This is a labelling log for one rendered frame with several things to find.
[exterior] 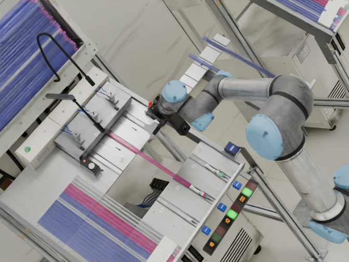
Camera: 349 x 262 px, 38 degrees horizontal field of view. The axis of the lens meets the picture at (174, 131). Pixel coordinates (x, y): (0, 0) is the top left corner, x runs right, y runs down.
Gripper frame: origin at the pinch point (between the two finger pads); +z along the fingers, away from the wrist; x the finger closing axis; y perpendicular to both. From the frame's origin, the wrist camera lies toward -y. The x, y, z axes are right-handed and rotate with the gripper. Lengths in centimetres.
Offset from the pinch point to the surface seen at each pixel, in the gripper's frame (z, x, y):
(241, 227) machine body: 54, -3, -59
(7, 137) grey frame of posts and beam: 8, 39, 44
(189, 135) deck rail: 10.0, -7.9, -10.8
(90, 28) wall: 152, -83, 94
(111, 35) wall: 160, -93, 81
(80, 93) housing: 12.1, 6.0, 35.3
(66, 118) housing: 11.5, 18.1, 32.8
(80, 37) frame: 0.8, -9.1, 47.9
